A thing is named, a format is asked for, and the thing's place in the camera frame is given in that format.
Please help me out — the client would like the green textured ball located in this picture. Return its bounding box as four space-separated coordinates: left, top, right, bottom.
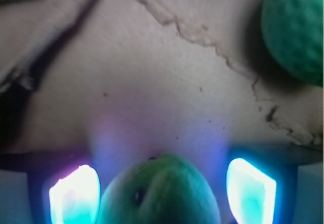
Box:
261 0 323 87

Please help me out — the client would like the green plush animal toy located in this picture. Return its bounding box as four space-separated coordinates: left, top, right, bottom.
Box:
96 154 221 223

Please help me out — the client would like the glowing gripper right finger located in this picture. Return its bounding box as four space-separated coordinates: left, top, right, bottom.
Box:
226 158 276 223

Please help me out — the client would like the brown paper bag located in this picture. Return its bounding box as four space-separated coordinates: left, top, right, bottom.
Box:
1 0 323 167

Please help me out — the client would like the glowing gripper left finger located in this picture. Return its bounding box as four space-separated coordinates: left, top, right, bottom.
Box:
49 165 101 223

